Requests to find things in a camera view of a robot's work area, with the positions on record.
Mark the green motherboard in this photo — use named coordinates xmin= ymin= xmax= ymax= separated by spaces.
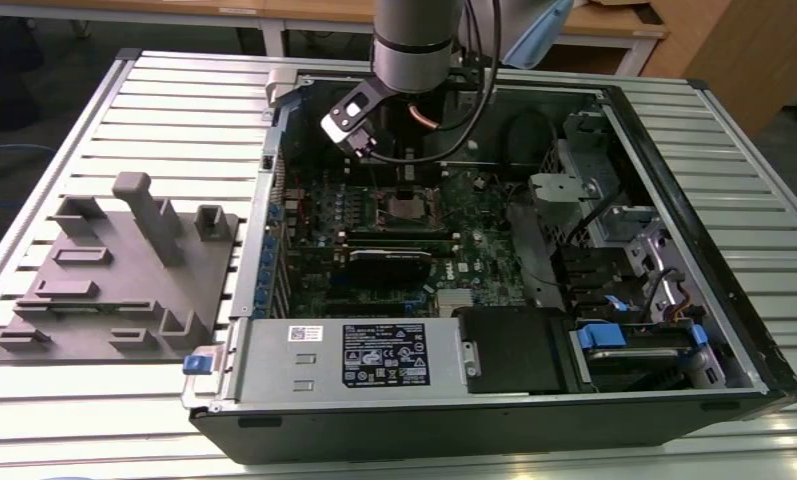
xmin=280 ymin=164 xmax=530 ymax=320

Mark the black graphics card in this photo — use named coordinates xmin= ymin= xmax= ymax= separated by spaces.
xmin=340 ymin=248 xmax=435 ymax=294

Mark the perforated metal drive cage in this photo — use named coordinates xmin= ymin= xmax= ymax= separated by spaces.
xmin=551 ymin=113 xmax=670 ymax=251

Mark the silver power supply unit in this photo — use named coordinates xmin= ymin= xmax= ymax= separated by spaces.
xmin=213 ymin=317 xmax=467 ymax=404

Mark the grey parts rack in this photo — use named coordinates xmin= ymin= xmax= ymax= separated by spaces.
xmin=0 ymin=172 xmax=243 ymax=361

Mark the silver hard disk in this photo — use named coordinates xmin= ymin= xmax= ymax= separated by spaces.
xmin=580 ymin=346 xmax=683 ymax=394

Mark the wooden cabinet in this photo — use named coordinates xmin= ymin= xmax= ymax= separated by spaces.
xmin=643 ymin=0 xmax=797 ymax=139

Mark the dark office chair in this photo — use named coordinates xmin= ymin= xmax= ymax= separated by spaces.
xmin=0 ymin=14 xmax=47 ymax=134

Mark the black PC case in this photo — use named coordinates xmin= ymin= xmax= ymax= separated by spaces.
xmin=180 ymin=67 xmax=797 ymax=466

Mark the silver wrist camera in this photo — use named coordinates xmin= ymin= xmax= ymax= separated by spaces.
xmin=319 ymin=79 xmax=380 ymax=147

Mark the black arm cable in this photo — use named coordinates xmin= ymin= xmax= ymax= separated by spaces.
xmin=367 ymin=0 xmax=503 ymax=164

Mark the grey case handle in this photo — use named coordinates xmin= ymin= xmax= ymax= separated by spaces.
xmin=261 ymin=67 xmax=303 ymax=109

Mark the silver metal bracket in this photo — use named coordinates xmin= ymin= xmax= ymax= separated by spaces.
xmin=527 ymin=172 xmax=603 ymax=204

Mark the wooden desk white frame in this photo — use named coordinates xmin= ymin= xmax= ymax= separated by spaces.
xmin=0 ymin=0 xmax=285 ymax=56
xmin=263 ymin=0 xmax=671 ymax=76

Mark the coloured wire bundle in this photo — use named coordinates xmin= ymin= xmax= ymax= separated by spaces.
xmin=660 ymin=298 xmax=703 ymax=324

